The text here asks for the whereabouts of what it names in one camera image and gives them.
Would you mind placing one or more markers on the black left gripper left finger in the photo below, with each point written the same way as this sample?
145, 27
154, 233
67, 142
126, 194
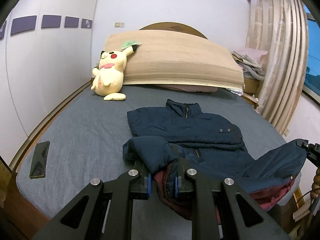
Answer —
101, 210

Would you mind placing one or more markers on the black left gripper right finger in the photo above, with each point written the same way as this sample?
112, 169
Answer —
228, 198

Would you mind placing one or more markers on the navy blue padded jacket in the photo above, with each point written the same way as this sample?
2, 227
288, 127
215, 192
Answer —
163, 136

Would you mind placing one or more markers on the window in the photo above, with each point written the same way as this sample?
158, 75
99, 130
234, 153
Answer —
311, 83

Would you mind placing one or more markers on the wooden nightstand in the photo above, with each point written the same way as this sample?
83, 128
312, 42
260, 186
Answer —
250, 90

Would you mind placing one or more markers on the black smartphone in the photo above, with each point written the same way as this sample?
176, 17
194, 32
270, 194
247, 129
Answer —
39, 160

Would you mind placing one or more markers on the yellow Pikachu plush toy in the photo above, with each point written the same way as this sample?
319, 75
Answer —
109, 74

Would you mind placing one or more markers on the pile of folded linens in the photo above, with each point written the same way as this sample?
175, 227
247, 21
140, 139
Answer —
252, 61

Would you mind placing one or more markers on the beige folded blanket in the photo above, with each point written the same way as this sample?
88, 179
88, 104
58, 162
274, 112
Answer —
168, 57

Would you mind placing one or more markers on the beige curtain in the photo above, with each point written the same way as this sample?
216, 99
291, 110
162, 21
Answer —
280, 27

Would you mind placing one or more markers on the green plush leaf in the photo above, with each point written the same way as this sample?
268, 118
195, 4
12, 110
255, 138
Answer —
127, 44

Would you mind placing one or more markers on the wooden bed headboard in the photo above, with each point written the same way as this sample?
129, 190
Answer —
173, 26

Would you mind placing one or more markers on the wooden bed frame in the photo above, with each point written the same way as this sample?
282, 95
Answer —
19, 218

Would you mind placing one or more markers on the wall power outlet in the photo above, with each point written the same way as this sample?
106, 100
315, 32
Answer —
119, 25

